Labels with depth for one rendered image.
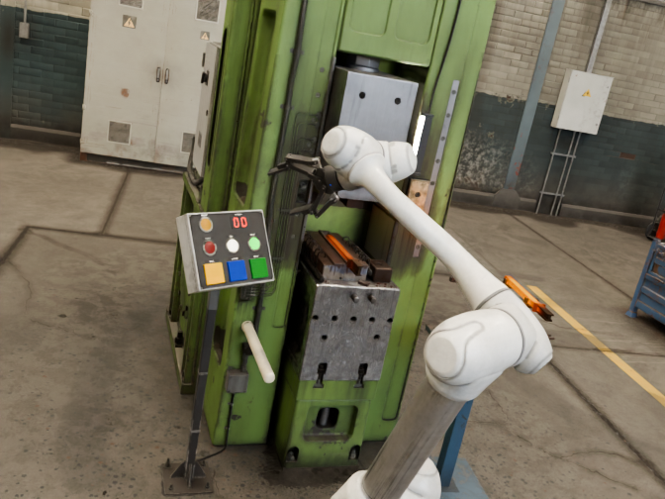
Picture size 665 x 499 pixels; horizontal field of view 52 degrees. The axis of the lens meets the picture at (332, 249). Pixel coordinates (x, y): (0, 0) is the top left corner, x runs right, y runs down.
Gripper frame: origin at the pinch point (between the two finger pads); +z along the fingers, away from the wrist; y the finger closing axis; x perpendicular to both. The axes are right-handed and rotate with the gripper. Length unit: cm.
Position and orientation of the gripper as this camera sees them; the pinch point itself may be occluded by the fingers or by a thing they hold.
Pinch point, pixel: (283, 191)
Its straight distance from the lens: 198.3
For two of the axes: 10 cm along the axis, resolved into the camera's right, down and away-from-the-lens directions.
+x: -3.5, 5.7, -7.4
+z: -8.3, 1.7, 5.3
